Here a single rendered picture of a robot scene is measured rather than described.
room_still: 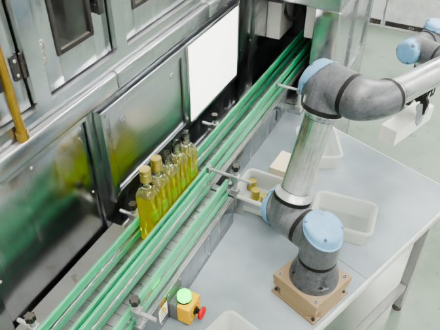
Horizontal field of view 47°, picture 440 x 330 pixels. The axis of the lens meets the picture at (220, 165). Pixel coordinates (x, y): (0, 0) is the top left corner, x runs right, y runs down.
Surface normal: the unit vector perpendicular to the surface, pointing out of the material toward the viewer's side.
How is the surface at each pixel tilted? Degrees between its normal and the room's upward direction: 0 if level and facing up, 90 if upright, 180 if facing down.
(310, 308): 90
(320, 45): 90
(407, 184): 0
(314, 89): 74
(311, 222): 8
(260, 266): 0
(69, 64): 90
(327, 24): 90
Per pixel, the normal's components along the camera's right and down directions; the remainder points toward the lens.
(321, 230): 0.11, -0.71
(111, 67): 0.89, 0.29
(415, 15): -0.46, 0.56
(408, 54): -0.77, 0.40
